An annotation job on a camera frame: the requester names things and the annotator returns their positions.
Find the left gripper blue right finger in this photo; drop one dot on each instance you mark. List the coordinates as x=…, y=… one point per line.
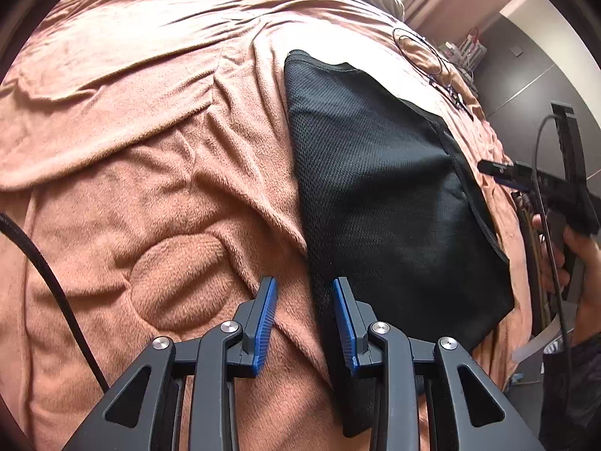
x=354, y=319

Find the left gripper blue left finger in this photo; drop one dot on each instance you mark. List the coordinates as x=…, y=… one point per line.
x=247, y=355

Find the black mesh shirt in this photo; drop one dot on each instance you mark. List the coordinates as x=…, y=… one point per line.
x=389, y=202

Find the right forearm dark sleeve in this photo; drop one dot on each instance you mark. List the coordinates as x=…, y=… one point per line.
x=570, y=415

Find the stack of dark folded clothes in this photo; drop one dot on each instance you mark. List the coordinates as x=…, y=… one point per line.
x=542, y=312

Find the items on nightstand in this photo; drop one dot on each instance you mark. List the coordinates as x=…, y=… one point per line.
x=468, y=54

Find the salmon terry bed blanket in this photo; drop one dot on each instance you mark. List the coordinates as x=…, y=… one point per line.
x=145, y=150

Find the black frame device on bed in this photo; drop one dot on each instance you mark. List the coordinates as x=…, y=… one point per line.
x=451, y=95

